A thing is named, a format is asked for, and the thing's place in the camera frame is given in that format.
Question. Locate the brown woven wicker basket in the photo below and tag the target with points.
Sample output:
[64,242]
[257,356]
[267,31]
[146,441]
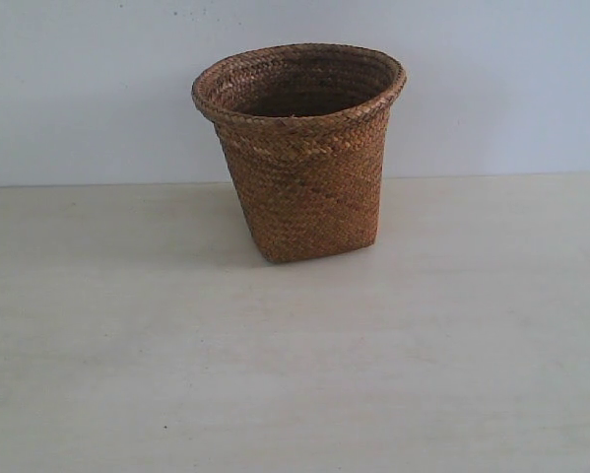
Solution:
[303,129]

